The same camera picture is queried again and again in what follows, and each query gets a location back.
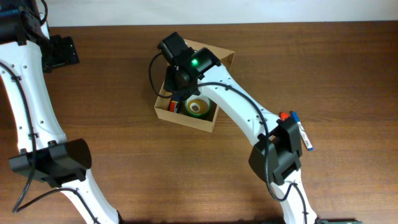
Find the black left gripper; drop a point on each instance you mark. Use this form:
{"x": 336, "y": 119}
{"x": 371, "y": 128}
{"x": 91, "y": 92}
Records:
{"x": 66, "y": 53}

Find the brown cardboard box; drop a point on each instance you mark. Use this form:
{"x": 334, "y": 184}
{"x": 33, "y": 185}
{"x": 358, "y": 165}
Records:
{"x": 208, "y": 122}

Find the red utility knife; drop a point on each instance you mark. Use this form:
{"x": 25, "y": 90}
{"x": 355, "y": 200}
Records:
{"x": 283, "y": 116}

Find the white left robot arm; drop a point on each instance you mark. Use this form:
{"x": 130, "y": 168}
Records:
{"x": 28, "y": 52}

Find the yellow highlighter marker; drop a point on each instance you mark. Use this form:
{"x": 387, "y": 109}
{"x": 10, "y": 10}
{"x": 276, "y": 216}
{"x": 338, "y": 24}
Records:
{"x": 177, "y": 98}

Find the orange black stapler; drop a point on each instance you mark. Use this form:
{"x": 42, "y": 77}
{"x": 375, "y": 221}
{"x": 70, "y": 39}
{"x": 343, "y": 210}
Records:
{"x": 175, "y": 106}

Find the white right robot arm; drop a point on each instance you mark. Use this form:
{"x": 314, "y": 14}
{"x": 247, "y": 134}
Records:
{"x": 276, "y": 142}

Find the blue whiteboard marker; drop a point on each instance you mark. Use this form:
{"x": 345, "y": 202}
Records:
{"x": 303, "y": 132}

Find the green tape roll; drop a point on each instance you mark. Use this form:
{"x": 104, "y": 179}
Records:
{"x": 202, "y": 98}

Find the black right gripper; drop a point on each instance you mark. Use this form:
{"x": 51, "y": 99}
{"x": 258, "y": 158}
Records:
{"x": 169, "y": 84}

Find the small yellow tape roll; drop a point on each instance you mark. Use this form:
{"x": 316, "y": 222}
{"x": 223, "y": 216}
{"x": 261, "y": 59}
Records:
{"x": 197, "y": 107}

